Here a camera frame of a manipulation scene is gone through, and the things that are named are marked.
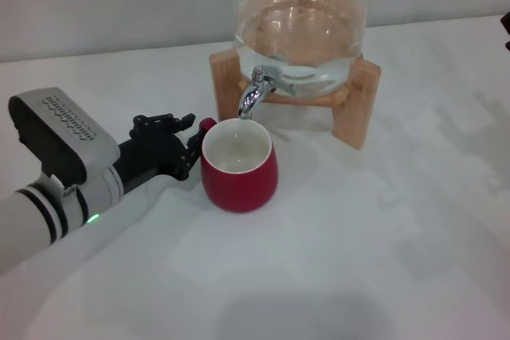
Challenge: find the chrome faucet tap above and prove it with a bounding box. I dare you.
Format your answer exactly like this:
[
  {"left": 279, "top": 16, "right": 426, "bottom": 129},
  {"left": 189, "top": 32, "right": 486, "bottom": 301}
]
[{"left": 237, "top": 64, "right": 298, "bottom": 121}]

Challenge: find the clear glass water dispenser jar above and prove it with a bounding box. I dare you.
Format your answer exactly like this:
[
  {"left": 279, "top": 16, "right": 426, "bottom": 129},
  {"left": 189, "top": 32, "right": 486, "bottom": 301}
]
[{"left": 232, "top": 0, "right": 370, "bottom": 98}]

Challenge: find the red ceramic cup white inside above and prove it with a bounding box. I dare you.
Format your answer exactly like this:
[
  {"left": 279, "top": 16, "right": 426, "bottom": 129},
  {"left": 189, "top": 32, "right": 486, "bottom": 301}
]
[{"left": 198, "top": 116, "right": 279, "bottom": 214}]

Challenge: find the wooden dispenser stand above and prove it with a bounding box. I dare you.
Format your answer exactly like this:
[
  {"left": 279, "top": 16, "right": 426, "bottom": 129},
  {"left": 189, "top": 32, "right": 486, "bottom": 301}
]
[{"left": 209, "top": 0, "right": 383, "bottom": 150}]

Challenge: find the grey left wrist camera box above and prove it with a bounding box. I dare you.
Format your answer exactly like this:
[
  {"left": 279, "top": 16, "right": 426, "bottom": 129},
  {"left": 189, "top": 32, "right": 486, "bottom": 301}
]
[{"left": 8, "top": 86, "right": 121, "bottom": 186}]

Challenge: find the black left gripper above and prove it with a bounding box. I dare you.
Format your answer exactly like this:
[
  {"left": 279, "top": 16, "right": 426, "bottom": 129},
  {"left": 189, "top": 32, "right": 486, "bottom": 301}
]
[{"left": 113, "top": 112, "right": 206, "bottom": 194}]

